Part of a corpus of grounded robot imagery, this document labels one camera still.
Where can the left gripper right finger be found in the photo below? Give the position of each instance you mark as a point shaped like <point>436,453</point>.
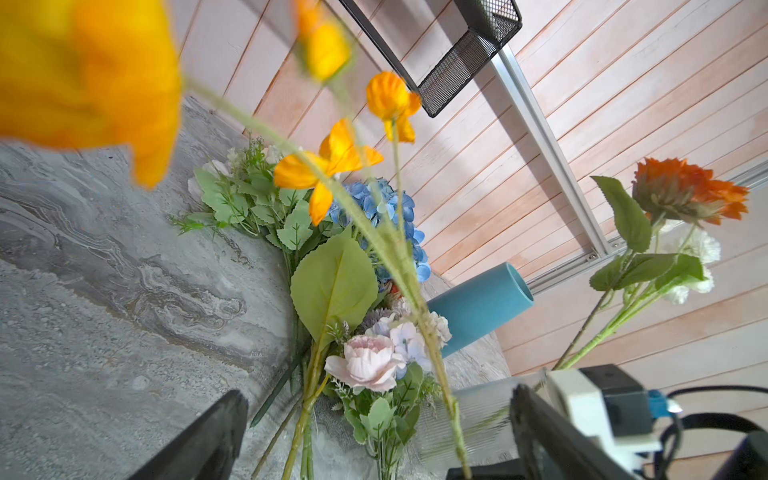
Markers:
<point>550,447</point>

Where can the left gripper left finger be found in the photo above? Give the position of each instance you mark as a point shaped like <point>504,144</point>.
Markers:
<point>207,448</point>

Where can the clear glass vase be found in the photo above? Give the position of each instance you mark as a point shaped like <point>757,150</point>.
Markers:
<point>485,423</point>

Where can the pink purple mixed bouquet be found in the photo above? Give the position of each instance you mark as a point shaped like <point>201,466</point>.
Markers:
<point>384,379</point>

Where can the white ranunculus flower stem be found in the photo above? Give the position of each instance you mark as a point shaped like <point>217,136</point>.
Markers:
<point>632,282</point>

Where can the blue hydrangea flower stem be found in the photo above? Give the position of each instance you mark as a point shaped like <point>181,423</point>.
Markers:
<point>333,288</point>

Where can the orange gerbera flower stem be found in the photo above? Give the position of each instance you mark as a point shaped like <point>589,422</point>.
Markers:
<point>670,190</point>

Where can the yellow poppy flower stem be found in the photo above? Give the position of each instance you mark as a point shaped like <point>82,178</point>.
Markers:
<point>89,74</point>

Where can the teal ceramic vase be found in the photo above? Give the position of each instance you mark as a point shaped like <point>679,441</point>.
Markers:
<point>482,304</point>

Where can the cream rose greenery bunch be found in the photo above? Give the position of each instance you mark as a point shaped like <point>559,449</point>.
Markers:
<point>241,193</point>

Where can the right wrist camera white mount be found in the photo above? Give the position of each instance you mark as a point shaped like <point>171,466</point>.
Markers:
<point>613,410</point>

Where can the black mesh wall basket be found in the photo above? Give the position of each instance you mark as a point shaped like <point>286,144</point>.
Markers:
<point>490,26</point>

